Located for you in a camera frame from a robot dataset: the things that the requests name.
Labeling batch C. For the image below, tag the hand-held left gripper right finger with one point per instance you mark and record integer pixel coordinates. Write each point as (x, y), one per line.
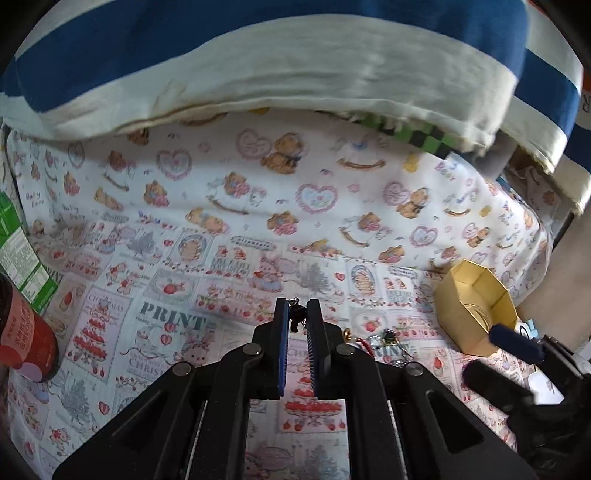
(313, 355)

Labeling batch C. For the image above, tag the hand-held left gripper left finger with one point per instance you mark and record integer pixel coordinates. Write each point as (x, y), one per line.
(282, 355)

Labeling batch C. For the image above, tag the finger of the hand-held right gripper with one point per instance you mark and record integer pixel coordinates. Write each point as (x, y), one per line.
(494, 385)
(515, 342)

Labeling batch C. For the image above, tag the small dark pendant earring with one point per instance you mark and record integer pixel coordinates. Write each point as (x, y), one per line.
(298, 314)

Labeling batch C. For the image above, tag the gold octagonal paper box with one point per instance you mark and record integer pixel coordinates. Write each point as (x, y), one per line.
(475, 307)

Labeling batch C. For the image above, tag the white and blue small object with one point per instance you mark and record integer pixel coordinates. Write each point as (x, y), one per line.
(530, 330)

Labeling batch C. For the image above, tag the gold bangle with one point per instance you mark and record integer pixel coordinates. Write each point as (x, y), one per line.
(478, 314)

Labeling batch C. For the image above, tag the printed patchwork cloth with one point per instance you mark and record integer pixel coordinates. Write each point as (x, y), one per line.
(152, 314)

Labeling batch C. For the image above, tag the bear print pillow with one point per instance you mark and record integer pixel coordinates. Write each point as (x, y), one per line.
(286, 189)

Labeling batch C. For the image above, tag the green and black checkered cloth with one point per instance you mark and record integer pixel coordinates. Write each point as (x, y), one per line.
(408, 131)

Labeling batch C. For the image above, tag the red can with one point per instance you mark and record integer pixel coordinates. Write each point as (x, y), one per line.
(25, 334)

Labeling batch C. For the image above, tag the green carton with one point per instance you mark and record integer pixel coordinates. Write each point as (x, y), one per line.
(22, 258)

